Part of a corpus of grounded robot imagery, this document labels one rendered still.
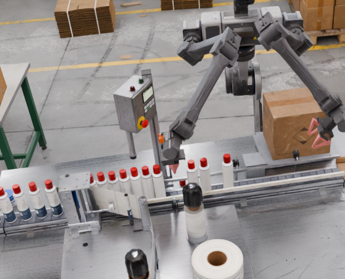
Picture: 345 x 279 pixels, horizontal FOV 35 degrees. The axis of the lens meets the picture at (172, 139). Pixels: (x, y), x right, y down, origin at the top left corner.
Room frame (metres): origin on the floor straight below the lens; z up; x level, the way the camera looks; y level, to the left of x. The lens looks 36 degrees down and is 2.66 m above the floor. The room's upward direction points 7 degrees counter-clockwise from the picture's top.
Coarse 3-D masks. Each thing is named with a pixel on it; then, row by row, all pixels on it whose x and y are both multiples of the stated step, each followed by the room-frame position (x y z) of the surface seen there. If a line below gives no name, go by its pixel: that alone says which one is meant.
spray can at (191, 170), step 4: (188, 160) 1.95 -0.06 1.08; (192, 160) 1.95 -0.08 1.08; (188, 164) 1.93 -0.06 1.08; (192, 164) 1.93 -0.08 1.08; (188, 168) 1.94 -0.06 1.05; (192, 168) 1.93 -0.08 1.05; (196, 168) 1.94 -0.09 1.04; (188, 172) 1.92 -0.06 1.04; (192, 172) 1.92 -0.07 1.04; (196, 172) 1.92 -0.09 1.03; (188, 176) 1.93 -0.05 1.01; (192, 176) 1.92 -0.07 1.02; (196, 176) 1.92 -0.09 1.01; (188, 180) 1.93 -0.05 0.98; (192, 180) 1.92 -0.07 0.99; (196, 180) 1.92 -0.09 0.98
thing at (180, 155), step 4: (160, 152) 1.79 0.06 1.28; (180, 152) 1.77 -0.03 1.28; (160, 156) 1.76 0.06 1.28; (180, 156) 1.74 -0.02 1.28; (184, 156) 1.74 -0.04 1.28; (164, 160) 1.73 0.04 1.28; (168, 160) 1.73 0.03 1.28; (172, 160) 1.73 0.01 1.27; (176, 160) 1.74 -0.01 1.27; (184, 160) 1.73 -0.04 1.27
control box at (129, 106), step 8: (128, 80) 2.07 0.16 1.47; (136, 80) 2.07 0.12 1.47; (144, 80) 2.06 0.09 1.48; (120, 88) 2.02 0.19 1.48; (128, 88) 2.01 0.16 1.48; (136, 88) 2.00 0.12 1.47; (144, 88) 2.01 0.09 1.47; (120, 96) 1.96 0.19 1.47; (128, 96) 1.94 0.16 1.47; (136, 96) 1.95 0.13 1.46; (152, 96) 2.05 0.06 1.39; (120, 104) 1.96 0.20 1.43; (128, 104) 1.94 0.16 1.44; (136, 104) 1.95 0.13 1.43; (144, 104) 1.99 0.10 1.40; (120, 112) 1.97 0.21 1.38; (128, 112) 1.94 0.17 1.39; (136, 112) 1.94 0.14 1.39; (144, 112) 1.98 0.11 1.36; (152, 112) 2.03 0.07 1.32; (120, 120) 1.97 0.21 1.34; (128, 120) 1.95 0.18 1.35; (136, 120) 1.93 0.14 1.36; (120, 128) 1.98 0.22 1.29; (128, 128) 1.95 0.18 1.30; (136, 128) 1.93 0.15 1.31
